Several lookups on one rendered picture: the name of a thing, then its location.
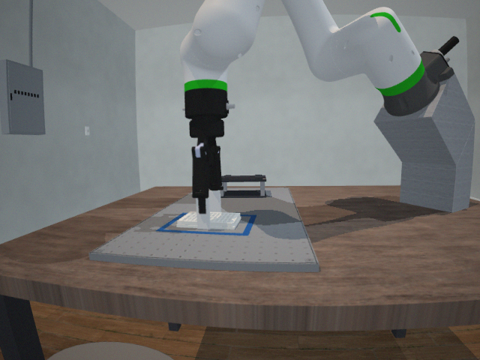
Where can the blue tape rectangle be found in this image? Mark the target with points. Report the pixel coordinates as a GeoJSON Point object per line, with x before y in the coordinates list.
{"type": "Point", "coordinates": [245, 233]}

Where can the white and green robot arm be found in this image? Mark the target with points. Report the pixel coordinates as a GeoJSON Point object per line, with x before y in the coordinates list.
{"type": "Point", "coordinates": [375, 44]}

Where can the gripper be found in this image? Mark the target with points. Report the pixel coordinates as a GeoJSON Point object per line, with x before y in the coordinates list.
{"type": "Point", "coordinates": [207, 181]}

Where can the dark grey rectangular frame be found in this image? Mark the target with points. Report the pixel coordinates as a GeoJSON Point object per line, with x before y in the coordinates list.
{"type": "Point", "coordinates": [243, 193]}

